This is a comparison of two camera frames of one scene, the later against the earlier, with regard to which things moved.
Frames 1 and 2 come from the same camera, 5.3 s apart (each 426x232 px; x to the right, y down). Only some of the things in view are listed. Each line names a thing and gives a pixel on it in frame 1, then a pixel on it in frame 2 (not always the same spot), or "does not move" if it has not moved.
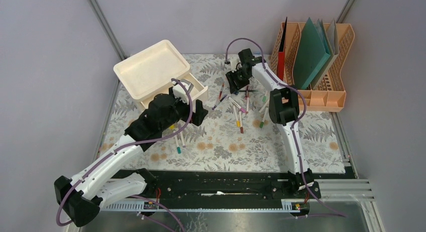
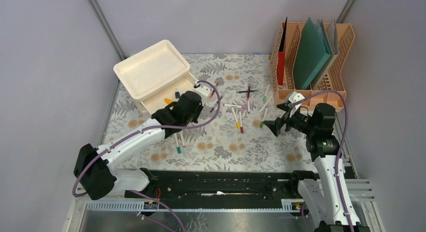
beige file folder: [333, 50] does not move
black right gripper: [231, 78] to [275, 125]
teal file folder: [311, 53] does not move
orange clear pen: [220, 93] to [212, 93]
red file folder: [281, 54] does not move
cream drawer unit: [150, 72] does not move
